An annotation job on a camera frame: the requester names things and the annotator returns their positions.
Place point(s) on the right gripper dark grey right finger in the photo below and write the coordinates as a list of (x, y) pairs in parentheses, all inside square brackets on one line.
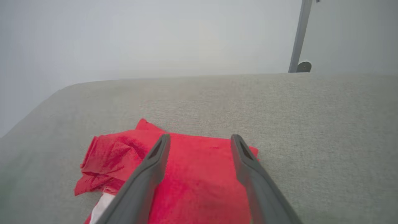
[(264, 193)]

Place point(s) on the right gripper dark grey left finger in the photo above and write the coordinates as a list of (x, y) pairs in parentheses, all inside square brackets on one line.
[(140, 186)]

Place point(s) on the red jersey with white trim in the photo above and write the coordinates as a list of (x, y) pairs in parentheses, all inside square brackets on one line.
[(199, 174)]

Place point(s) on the grey fabric sofa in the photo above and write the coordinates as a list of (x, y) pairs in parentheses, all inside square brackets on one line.
[(311, 124)]

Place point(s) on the round grey disc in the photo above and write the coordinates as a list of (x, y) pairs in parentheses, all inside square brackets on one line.
[(304, 67)]

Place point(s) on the grey metal pole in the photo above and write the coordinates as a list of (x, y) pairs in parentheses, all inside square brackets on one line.
[(300, 31)]

